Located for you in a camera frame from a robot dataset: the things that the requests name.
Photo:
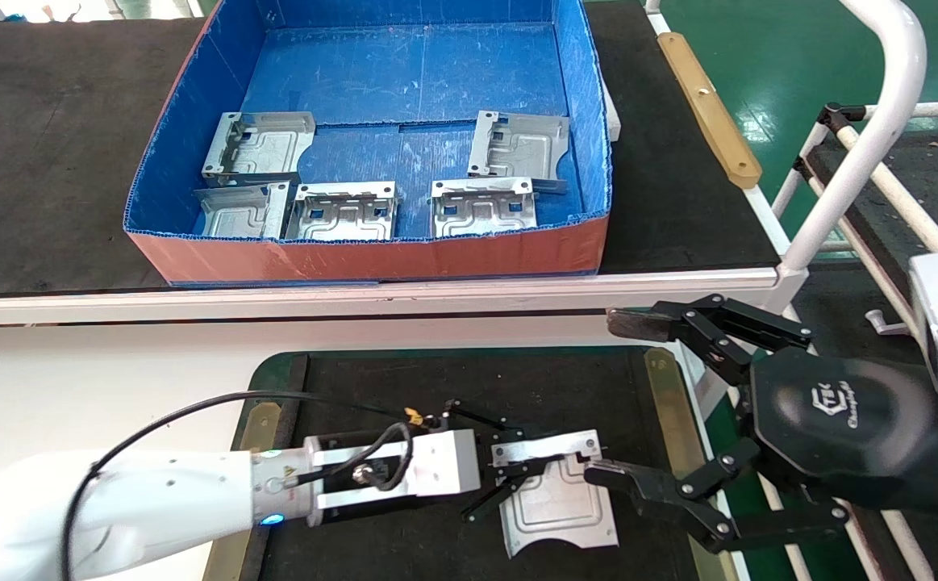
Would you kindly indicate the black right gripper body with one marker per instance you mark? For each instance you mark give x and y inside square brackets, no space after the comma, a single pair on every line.
[840,420]

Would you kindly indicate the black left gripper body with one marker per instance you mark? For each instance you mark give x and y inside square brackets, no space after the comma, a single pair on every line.
[489,468]

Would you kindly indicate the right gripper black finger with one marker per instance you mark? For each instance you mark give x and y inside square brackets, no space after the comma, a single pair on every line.
[654,488]
[678,323]

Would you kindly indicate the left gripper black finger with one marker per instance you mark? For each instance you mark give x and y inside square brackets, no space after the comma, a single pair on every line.
[485,420]
[517,476]

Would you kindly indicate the metal bracket with side walls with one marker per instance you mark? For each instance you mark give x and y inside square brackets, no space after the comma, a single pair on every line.
[521,145]
[239,214]
[271,149]
[557,500]
[481,210]
[343,214]

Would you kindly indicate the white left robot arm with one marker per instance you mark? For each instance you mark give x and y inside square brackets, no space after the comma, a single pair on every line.
[154,500]

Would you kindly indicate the blue corrugated plastic box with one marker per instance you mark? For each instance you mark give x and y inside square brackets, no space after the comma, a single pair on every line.
[356,258]

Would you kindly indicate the small black table mat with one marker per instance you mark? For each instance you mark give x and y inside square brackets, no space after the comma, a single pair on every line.
[436,375]

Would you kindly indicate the brass edge strip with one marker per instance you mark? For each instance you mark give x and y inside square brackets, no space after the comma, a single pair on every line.
[670,403]
[259,424]

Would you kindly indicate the small metal hook bolt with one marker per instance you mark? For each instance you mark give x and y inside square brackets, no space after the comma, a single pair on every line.
[880,323]

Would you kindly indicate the black tube clamp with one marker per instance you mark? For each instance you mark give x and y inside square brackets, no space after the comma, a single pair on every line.
[799,168]
[835,114]

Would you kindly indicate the small white block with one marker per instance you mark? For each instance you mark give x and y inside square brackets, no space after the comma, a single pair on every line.
[614,113]

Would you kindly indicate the white-framed cart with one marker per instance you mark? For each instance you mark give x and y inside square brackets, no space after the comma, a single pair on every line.
[880,121]

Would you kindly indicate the large black table mat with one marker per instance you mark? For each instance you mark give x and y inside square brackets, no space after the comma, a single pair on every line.
[49,161]

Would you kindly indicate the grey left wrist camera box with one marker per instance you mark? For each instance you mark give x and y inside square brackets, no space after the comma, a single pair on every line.
[440,468]

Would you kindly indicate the white metal table frame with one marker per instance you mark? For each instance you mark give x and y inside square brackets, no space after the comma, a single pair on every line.
[436,290]

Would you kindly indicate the white side rack frame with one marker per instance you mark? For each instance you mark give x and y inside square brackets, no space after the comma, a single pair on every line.
[896,188]

